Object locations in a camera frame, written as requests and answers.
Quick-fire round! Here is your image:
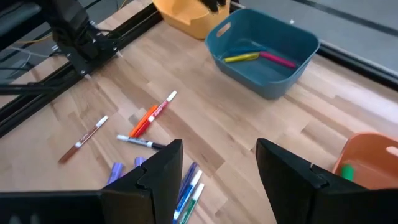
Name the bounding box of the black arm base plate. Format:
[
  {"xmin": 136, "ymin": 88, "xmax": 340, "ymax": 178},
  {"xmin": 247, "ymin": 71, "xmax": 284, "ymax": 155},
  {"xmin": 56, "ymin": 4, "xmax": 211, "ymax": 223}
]
[{"xmin": 55, "ymin": 29, "xmax": 122, "ymax": 78}]

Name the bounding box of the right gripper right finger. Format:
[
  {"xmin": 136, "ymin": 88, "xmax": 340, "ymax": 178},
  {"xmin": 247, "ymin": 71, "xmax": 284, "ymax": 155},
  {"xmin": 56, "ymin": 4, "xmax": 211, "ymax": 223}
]
[{"xmin": 255, "ymin": 138, "xmax": 343, "ymax": 224}]

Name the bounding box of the teal plastic bin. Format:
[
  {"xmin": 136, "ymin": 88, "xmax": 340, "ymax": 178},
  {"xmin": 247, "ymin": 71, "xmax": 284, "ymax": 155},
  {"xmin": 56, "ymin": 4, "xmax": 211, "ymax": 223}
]
[{"xmin": 205, "ymin": 8, "xmax": 321, "ymax": 100}]

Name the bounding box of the blue slim highlighter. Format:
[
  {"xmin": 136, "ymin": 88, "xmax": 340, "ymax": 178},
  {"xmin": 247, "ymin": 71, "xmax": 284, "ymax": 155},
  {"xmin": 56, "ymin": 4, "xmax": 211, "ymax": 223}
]
[{"xmin": 223, "ymin": 46, "xmax": 268, "ymax": 58}]

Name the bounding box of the brown Expo marker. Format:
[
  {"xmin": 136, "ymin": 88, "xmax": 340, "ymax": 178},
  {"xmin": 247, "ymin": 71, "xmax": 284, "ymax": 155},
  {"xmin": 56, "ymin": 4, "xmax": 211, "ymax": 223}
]
[{"xmin": 58, "ymin": 114, "xmax": 109, "ymax": 165}]

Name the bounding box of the green chunky highlighter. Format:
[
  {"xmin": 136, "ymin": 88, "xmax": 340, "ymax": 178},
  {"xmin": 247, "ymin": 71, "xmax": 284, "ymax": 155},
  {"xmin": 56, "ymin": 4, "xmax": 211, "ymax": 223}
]
[{"xmin": 340, "ymin": 164, "xmax": 356, "ymax": 182}]

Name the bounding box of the black equipment case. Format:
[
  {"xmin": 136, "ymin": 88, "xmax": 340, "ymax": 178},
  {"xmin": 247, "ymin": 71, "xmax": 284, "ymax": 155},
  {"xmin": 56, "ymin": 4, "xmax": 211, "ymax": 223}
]
[{"xmin": 0, "ymin": 1, "xmax": 43, "ymax": 40}]

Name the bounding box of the green Expo marker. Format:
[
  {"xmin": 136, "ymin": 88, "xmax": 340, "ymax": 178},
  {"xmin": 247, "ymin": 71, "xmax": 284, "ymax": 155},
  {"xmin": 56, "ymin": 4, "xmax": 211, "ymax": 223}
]
[{"xmin": 179, "ymin": 182, "xmax": 205, "ymax": 224}]

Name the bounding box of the pink slim highlighter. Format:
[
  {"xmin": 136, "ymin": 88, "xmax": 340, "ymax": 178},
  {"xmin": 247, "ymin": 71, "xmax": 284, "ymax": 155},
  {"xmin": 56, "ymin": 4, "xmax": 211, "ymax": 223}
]
[{"xmin": 259, "ymin": 51, "xmax": 297, "ymax": 70}]

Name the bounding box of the yellow slim highlighter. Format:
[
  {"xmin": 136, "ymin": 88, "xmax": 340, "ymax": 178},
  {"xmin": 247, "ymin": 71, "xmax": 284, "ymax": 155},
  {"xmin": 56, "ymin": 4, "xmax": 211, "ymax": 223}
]
[{"xmin": 223, "ymin": 52, "xmax": 261, "ymax": 64}]

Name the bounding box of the purple slim highlighter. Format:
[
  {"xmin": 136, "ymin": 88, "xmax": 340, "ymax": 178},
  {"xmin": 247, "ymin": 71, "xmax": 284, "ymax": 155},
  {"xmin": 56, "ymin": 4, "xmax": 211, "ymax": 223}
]
[{"xmin": 177, "ymin": 161, "xmax": 199, "ymax": 203}]

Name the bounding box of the orange plastic bin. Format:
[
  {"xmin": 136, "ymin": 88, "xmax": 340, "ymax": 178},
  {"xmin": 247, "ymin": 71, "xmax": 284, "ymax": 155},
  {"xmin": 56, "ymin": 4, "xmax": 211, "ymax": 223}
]
[{"xmin": 331, "ymin": 132, "xmax": 398, "ymax": 190}]

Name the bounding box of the black Expo marker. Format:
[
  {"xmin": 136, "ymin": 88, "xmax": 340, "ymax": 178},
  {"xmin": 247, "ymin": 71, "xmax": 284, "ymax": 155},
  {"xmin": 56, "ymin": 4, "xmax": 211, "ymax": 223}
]
[{"xmin": 116, "ymin": 134, "xmax": 167, "ymax": 150}]

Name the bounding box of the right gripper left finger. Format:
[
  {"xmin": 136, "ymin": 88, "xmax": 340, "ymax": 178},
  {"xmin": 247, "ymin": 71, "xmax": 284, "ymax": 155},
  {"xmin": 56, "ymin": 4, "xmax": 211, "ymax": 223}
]
[{"xmin": 101, "ymin": 139, "xmax": 183, "ymax": 224}]

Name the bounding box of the yellow plastic bin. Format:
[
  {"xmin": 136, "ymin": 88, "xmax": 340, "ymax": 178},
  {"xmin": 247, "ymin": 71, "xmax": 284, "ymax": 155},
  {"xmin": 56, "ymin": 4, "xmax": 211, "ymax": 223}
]
[{"xmin": 152, "ymin": 0, "xmax": 231, "ymax": 40}]

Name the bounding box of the red Expo marker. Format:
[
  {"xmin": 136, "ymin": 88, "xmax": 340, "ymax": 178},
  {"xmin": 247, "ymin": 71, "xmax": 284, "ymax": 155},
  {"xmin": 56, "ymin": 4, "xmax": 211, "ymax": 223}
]
[{"xmin": 134, "ymin": 90, "xmax": 178, "ymax": 138}]

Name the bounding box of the yellow cable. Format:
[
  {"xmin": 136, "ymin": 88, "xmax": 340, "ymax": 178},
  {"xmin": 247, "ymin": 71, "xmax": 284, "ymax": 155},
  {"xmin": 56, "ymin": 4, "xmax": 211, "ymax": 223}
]
[{"xmin": 14, "ymin": 30, "xmax": 55, "ymax": 45}]

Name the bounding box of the orange slim highlighter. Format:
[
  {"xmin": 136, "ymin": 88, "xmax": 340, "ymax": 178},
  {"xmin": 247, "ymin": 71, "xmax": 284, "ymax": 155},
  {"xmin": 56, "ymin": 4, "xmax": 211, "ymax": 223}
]
[{"xmin": 129, "ymin": 105, "xmax": 159, "ymax": 138}]

